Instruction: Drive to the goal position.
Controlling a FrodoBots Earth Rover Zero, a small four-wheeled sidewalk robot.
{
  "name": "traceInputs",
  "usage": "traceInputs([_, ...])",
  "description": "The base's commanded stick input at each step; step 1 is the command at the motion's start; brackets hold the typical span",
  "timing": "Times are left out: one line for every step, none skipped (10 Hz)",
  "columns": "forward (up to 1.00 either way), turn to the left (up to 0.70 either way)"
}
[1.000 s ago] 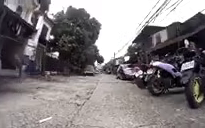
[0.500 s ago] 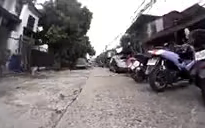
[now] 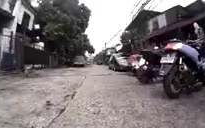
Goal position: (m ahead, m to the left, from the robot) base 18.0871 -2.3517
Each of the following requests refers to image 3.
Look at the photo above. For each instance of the dark fence wall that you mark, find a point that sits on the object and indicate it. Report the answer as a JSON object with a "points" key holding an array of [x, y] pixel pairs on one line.
{"points": [[35, 55]]}

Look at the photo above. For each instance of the grey parked car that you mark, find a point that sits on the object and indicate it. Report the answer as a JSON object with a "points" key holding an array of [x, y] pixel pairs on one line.
{"points": [[118, 62]]}

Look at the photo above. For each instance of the white building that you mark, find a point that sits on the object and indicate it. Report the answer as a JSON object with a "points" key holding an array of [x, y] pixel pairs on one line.
{"points": [[10, 30]]}

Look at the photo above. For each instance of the silver car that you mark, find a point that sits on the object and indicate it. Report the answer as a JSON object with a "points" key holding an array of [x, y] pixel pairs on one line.
{"points": [[79, 60]]}

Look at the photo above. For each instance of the dark wooden building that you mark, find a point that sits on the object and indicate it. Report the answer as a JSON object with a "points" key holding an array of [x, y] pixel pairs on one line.
{"points": [[170, 23]]}

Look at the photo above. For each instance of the red motorcycle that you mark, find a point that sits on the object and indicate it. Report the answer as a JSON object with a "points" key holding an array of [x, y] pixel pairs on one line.
{"points": [[141, 66]]}

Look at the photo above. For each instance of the grey concrete road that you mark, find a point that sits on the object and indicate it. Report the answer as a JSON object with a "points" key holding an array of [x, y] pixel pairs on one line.
{"points": [[100, 100]]}

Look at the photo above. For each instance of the large green tree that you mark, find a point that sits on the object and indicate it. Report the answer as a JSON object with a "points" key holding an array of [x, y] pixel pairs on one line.
{"points": [[65, 28]]}

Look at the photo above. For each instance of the blue motorcycle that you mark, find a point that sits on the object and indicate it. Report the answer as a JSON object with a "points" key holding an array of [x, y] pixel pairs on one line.
{"points": [[185, 63]]}

